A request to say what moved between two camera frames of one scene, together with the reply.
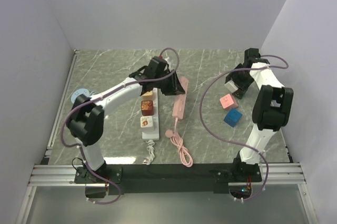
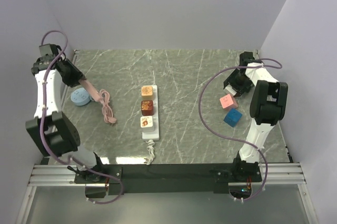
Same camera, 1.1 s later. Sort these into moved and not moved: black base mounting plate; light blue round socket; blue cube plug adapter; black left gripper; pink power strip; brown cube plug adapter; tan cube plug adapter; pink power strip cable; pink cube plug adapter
Moved: black left gripper; pink power strip cable; pink power strip
Not moved: brown cube plug adapter; tan cube plug adapter; pink cube plug adapter; blue cube plug adapter; light blue round socket; black base mounting plate
